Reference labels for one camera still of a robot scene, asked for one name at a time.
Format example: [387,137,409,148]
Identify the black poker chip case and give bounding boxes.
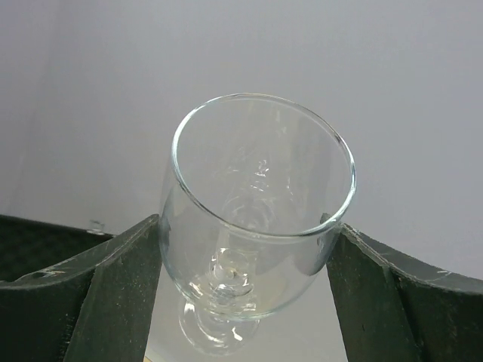
[1,215,113,282]

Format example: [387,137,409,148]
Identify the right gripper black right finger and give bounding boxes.
[327,224,482,362]

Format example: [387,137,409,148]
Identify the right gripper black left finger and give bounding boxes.
[1,215,162,361]

